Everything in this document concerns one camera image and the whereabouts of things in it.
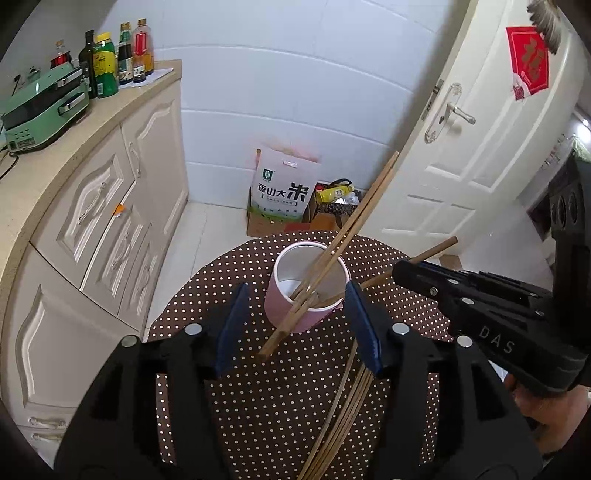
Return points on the white rice bag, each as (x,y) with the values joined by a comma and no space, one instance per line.
(281,194)

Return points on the orange bottle red cap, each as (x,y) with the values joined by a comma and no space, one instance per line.
(143,50)

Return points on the hanging feather fan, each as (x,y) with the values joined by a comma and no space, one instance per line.
(547,23)

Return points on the dark glass oil bottle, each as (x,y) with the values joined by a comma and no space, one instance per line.
(87,64)

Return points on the pink cup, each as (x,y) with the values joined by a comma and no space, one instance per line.
(279,314)

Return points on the green electric grill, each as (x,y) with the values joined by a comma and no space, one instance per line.
(37,115)

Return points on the red diamond door decoration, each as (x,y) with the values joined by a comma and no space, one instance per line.
(526,60)

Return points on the person's right hand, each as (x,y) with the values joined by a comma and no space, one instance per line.
(549,415)

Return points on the white door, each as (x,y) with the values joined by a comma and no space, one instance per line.
(461,175)

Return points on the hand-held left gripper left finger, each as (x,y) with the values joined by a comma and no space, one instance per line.
(233,323)

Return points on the beige kitchen countertop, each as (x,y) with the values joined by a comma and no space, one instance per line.
(69,138)

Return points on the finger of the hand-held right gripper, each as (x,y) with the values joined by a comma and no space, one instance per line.
(508,287)
(498,337)

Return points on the cardboard box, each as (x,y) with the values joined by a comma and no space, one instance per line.
(277,226)

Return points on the single wooden chopstick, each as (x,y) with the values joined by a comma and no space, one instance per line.
(434,251)

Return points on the dark soy sauce bottle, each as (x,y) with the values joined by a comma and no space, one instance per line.
(125,55)

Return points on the round brown dotted table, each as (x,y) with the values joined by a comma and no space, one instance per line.
(277,415)

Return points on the red label bottle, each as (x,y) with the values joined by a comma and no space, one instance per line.
(60,60)

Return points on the pile of wooden chopsticks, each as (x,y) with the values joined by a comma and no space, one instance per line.
(360,217)

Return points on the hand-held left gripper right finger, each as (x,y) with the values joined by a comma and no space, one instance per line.
(362,323)

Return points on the green bottle yellow cap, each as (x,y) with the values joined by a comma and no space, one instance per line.
(105,69)

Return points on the cream lower kitchen cabinet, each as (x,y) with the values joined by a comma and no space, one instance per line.
(92,207)

